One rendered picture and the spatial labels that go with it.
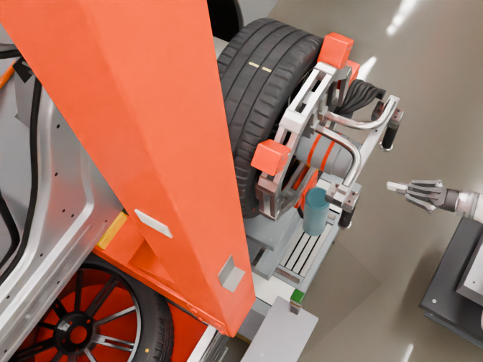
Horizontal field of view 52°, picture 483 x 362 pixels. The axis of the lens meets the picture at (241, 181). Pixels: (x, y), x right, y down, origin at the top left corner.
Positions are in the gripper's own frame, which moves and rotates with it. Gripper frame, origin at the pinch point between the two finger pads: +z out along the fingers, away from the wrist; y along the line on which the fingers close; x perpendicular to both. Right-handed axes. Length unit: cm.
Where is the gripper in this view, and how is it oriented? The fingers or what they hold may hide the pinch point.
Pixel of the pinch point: (397, 187)
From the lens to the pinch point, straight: 183.5
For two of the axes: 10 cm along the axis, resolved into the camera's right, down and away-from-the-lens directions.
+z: -8.5, -2.3, 4.8
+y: -4.4, 8.1, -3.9
